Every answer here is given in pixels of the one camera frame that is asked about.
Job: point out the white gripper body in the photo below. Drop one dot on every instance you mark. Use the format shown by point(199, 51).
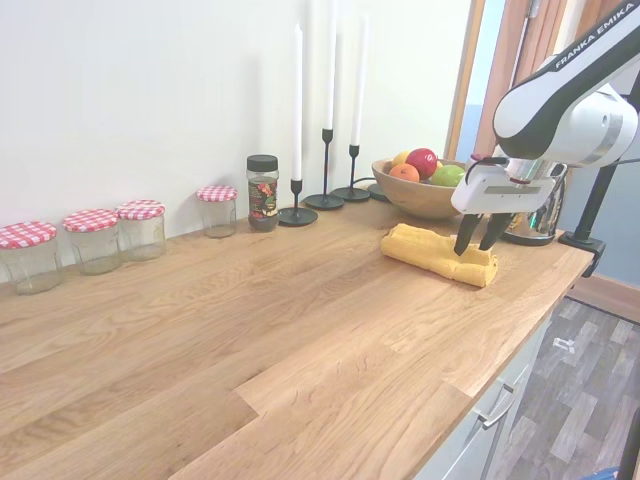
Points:
point(500, 197)

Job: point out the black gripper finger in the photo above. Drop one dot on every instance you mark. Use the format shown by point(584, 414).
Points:
point(466, 235)
point(494, 231)

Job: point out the yellow cloth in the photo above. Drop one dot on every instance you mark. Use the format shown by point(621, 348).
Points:
point(425, 250)

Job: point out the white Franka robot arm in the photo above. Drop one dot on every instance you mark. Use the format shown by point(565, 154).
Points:
point(550, 100)

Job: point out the shiny steel electric kettle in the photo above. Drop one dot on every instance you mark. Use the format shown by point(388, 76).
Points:
point(542, 220)

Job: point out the green apple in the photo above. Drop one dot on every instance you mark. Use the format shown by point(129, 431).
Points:
point(447, 176)

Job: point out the wooden fruit bowl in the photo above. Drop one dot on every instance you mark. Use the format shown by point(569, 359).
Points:
point(415, 200)

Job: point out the red apple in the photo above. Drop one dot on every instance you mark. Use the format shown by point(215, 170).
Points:
point(422, 162)

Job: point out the orange fruit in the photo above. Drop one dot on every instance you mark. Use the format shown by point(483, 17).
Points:
point(405, 173)

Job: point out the black round base disc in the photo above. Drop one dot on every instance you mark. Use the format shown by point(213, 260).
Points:
point(377, 193)

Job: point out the yellow lemon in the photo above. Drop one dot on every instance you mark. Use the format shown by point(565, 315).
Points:
point(400, 158)

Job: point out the small white floor object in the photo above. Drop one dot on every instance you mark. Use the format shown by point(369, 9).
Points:
point(564, 345)

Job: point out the white taper candle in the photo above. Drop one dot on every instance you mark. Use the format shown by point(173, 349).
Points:
point(358, 80)
point(297, 100)
point(330, 65)

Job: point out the spice jar with black lid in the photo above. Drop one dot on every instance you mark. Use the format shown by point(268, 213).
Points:
point(262, 200)

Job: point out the white kitchen cabinet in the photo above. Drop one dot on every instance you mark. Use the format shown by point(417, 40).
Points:
point(480, 450)

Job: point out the glass jar red checked lid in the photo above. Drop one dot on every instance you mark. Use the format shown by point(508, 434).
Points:
point(92, 242)
point(30, 260)
point(217, 212)
point(142, 230)

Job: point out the black Ulanzi clamp mount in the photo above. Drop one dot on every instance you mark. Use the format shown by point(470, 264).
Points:
point(580, 240)

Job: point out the wooden door frame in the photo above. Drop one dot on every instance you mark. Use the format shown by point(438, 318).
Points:
point(462, 75)

